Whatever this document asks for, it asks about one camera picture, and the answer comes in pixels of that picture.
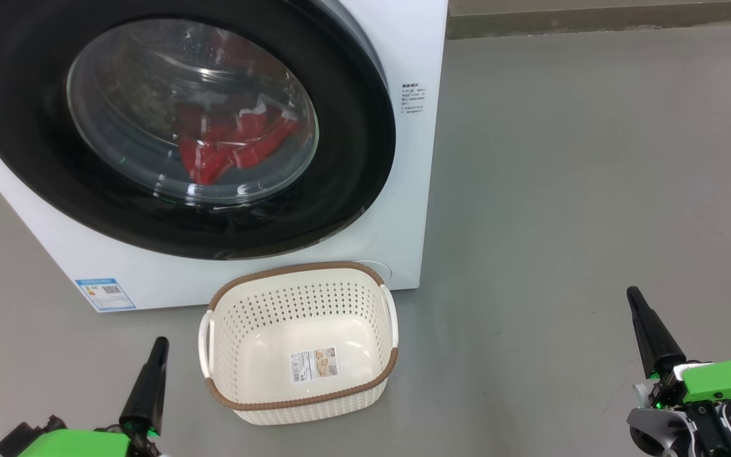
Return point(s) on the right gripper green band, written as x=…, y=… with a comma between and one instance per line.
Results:
x=727, y=381

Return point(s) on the white product label sticker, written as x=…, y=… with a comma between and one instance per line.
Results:
x=313, y=365

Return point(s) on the black round glass washer door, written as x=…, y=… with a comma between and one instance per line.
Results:
x=23, y=127

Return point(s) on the white front-load washing machine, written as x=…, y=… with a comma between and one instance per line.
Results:
x=403, y=222

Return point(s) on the round white drain filter cover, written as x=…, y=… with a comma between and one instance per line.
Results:
x=381, y=268

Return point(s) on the blue energy label sticker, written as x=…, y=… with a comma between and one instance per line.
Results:
x=105, y=295

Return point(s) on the cream perforated basket brown rim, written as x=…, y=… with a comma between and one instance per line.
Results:
x=264, y=355

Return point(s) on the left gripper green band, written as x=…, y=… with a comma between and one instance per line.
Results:
x=73, y=444

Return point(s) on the red and white garment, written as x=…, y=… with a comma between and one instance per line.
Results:
x=213, y=158

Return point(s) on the grey skirting board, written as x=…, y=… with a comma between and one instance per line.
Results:
x=594, y=22

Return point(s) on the stainless steel washing machine drum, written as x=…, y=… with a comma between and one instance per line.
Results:
x=137, y=82

